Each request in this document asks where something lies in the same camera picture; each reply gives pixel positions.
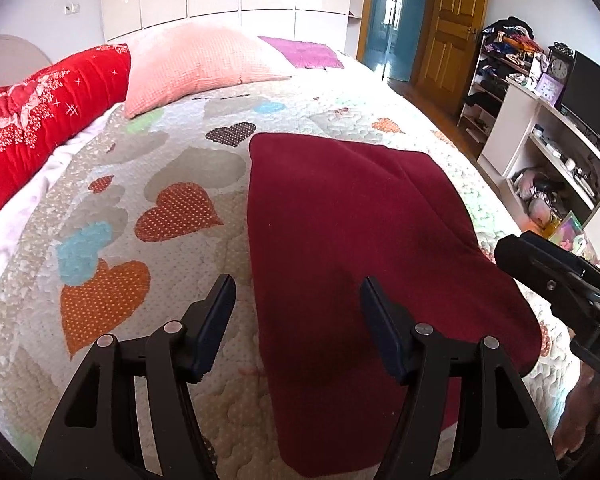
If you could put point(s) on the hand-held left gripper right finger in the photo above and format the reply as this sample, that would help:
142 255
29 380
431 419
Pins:
380 330

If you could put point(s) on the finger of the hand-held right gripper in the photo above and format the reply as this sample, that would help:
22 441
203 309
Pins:
522 260

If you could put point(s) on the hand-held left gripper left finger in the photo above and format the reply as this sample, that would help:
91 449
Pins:
215 325

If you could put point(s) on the dark red garment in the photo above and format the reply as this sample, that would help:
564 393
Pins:
355 210

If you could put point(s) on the pile of mixed clothes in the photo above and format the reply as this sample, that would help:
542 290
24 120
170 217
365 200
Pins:
512 40

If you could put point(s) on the person's right hand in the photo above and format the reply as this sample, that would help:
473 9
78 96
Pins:
580 410

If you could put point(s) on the colourful shiny box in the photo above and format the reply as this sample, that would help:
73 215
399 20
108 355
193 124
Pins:
567 232

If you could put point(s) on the pink bag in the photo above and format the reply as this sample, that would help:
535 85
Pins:
537 200

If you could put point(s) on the white power strip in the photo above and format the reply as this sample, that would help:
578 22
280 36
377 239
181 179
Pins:
583 181

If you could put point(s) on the white cabinet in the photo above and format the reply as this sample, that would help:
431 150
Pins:
510 125

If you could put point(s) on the open shelf rack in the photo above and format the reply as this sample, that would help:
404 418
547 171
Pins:
482 105

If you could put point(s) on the heart patchwork quilt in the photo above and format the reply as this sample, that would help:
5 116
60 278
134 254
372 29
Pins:
180 160

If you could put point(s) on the purple square clock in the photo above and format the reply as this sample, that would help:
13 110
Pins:
549 89

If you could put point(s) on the black television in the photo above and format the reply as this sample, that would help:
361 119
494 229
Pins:
595 90

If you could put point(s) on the black ornate desk clock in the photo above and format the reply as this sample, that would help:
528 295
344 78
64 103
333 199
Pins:
560 67

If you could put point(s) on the wooden door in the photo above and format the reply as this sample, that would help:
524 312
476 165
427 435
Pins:
455 35

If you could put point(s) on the pink pillow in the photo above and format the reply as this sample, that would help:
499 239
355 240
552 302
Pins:
200 65

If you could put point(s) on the red floral duvet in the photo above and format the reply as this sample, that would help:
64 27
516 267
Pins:
30 125

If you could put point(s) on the purple cloth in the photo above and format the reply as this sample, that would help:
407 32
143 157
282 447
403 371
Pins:
305 52

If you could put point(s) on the grey round headboard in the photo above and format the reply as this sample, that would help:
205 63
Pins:
10 60

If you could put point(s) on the white wall socket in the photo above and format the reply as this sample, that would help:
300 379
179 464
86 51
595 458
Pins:
72 8

